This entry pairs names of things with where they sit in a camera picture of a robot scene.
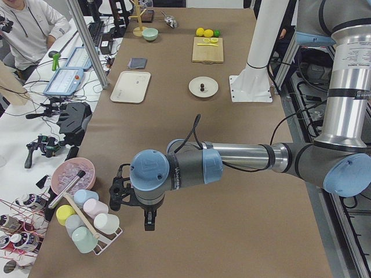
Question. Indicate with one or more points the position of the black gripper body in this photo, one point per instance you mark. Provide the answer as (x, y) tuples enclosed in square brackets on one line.
[(146, 207)]

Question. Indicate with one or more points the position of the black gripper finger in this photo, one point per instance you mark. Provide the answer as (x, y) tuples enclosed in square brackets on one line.
[(149, 219)]

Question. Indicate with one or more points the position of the beige round plate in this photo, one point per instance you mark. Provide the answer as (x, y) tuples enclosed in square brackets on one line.
[(210, 84)]

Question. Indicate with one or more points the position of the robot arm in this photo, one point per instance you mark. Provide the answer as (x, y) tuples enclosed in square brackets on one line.
[(336, 161)]

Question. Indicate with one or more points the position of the white rabbit tray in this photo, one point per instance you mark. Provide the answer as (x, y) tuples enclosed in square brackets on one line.
[(130, 87)]

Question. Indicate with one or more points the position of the pink cup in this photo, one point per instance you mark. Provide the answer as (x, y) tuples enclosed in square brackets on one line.
[(93, 207)]

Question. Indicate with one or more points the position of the white cup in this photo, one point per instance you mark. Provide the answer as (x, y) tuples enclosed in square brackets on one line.
[(107, 223)]

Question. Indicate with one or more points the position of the blue cup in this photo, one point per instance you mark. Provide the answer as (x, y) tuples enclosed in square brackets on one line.
[(82, 195)]

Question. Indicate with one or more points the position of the white cup rack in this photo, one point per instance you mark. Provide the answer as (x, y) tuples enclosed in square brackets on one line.
[(104, 241)]

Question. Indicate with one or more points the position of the grey cup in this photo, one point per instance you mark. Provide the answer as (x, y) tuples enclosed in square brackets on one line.
[(72, 223)]

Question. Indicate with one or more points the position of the mint green cup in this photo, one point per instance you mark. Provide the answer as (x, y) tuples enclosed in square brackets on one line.
[(84, 240)]

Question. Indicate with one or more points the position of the pink bowl with ice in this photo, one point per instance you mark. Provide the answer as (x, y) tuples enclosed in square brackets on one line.
[(68, 170)]

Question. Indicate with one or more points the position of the yellow cup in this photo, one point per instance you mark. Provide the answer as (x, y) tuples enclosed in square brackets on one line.
[(63, 212)]

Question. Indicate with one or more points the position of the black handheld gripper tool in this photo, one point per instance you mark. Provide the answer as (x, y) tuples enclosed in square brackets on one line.
[(48, 145)]

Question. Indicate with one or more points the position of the blue teach pendant near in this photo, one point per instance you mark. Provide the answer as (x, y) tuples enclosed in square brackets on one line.
[(64, 82)]

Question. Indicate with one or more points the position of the blue teach pendant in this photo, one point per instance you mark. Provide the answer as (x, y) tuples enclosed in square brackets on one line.
[(79, 58), (64, 82)]

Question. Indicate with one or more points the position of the grey folded cloth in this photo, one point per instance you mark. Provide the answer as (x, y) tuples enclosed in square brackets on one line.
[(137, 63)]

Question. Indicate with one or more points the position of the blue teach pendant far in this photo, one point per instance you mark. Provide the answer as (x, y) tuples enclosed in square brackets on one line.
[(79, 58)]

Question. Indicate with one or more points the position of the mint green bowl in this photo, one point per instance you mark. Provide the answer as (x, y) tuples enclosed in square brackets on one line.
[(150, 34)]

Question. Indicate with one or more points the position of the wooden mug tree stand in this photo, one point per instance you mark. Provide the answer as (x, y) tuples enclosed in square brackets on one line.
[(138, 31)]

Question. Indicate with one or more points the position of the wooden cutting board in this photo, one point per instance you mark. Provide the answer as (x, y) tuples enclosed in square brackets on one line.
[(207, 54)]

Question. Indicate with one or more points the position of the yellow plastic knife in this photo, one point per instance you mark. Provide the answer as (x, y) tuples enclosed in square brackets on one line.
[(207, 44)]

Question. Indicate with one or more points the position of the metal ice scoop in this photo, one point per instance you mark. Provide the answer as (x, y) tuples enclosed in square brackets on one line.
[(170, 20)]

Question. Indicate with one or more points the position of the yellow lemon far end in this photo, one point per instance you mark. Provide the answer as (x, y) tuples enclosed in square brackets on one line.
[(200, 31)]

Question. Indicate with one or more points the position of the yellow lemon near lime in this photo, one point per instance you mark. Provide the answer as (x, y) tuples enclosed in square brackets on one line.
[(208, 33)]

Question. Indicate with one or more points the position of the green lime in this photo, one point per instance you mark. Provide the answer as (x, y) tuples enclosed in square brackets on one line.
[(216, 33)]

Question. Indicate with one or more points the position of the person in white hoodie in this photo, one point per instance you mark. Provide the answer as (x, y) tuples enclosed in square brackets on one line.
[(36, 27)]

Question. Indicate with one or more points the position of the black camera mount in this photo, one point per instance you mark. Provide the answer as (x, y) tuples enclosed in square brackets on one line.
[(73, 119)]

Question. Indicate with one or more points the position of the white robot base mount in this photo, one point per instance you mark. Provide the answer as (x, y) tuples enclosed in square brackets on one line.
[(252, 84)]

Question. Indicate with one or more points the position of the aluminium frame post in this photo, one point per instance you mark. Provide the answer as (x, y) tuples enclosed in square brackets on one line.
[(84, 33)]

